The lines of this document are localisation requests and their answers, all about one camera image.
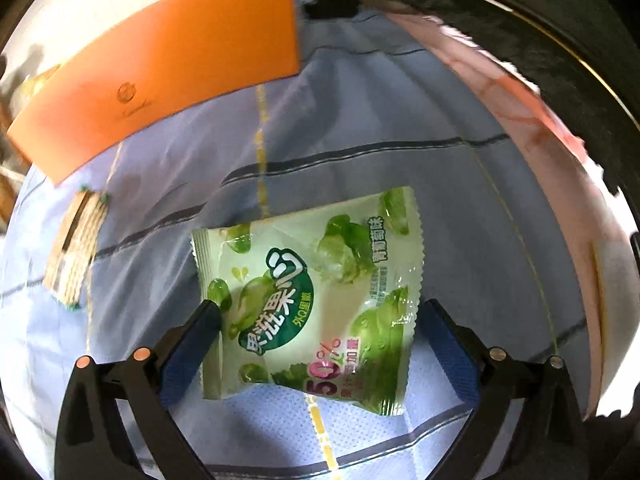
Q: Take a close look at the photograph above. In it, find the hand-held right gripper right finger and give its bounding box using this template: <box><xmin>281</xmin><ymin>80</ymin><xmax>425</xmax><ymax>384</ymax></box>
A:
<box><xmin>422</xmin><ymin>299</ymin><xmax>589</xmax><ymax>480</ymax></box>

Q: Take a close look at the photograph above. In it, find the orange cardboard box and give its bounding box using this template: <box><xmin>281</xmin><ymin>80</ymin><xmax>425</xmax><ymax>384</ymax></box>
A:
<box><xmin>7</xmin><ymin>0</ymin><xmax>302</xmax><ymax>186</ymax></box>

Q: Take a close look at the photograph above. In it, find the cracker packet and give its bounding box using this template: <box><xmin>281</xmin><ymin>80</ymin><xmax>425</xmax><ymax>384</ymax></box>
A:
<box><xmin>42</xmin><ymin>185</ymin><xmax>111</xmax><ymax>309</ymax></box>

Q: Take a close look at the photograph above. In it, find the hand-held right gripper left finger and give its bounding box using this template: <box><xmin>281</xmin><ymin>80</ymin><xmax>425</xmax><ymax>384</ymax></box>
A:
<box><xmin>55</xmin><ymin>299</ymin><xmax>224</xmax><ymax>480</ymax></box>

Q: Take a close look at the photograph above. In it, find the green fruit jelly packet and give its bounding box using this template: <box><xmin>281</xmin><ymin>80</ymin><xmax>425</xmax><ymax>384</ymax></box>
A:
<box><xmin>191</xmin><ymin>186</ymin><xmax>422</xmax><ymax>417</ymax></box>

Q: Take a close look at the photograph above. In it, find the blue plaid cloth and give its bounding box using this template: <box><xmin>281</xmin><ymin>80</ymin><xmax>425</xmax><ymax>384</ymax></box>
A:
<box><xmin>0</xmin><ymin>0</ymin><xmax>561</xmax><ymax>480</ymax></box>

